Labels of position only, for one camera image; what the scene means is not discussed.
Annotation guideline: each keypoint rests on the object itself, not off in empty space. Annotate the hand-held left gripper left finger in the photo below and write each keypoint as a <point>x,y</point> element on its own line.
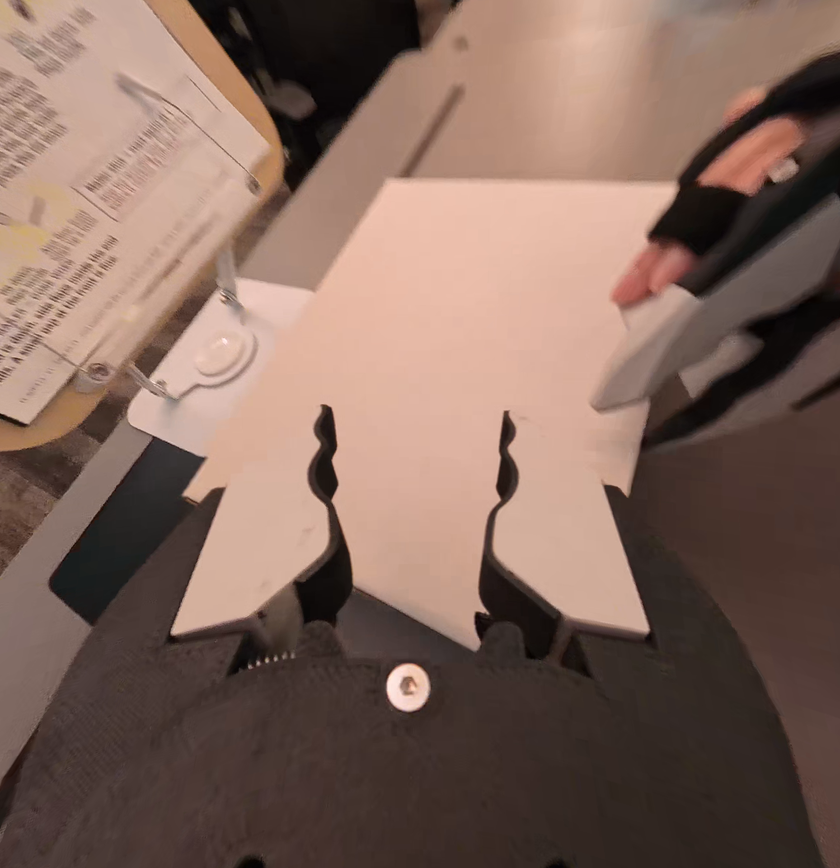
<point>257,542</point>

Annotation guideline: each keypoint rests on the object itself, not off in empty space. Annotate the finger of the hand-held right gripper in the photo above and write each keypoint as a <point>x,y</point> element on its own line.
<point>664,339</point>

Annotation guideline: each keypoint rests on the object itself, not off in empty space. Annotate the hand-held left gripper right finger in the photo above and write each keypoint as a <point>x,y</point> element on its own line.
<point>569,549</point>

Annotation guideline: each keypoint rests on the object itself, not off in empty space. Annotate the white cardboard box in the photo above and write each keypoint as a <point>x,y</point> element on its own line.
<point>460,305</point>

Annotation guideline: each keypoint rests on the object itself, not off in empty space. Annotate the person's right hand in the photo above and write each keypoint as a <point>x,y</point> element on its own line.
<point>752,156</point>

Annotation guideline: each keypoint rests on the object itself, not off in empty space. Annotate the grey table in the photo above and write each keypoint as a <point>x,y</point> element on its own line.
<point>562,102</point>

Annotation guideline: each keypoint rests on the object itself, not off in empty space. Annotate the printed paper sheet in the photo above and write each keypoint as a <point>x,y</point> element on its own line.
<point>87,169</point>

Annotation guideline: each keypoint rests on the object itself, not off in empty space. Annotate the black office chair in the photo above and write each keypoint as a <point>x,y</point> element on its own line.
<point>325,47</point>

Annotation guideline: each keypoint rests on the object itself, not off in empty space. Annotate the acrylic stand with printed sheet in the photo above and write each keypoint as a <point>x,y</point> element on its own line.
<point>254,88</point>

